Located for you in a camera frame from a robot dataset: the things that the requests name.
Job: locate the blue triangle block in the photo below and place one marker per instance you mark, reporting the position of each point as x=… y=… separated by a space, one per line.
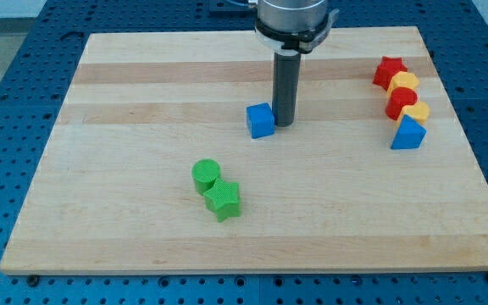
x=409 y=134

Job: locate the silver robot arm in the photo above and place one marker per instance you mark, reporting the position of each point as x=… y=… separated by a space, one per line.
x=291 y=27

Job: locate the blue cube block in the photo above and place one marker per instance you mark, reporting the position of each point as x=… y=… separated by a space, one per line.
x=260 y=120

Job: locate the green cylinder block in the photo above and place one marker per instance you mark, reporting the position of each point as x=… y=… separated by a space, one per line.
x=204 y=173

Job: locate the green star block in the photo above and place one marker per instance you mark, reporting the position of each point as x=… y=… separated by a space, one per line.
x=223 y=199

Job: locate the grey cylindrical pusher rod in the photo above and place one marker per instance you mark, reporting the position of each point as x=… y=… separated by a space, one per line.
x=285 y=84

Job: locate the wooden board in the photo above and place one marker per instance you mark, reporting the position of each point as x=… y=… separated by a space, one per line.
x=113 y=192

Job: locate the red cylinder block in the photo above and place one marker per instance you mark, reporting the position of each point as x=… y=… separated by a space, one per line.
x=400 y=97

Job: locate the red star block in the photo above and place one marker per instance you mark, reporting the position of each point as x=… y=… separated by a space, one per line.
x=386 y=69

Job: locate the yellow hexagon block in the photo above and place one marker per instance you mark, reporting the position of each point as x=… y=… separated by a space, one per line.
x=402 y=79

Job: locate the yellow pentagon block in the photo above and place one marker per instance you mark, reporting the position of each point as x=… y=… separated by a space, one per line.
x=420 y=112

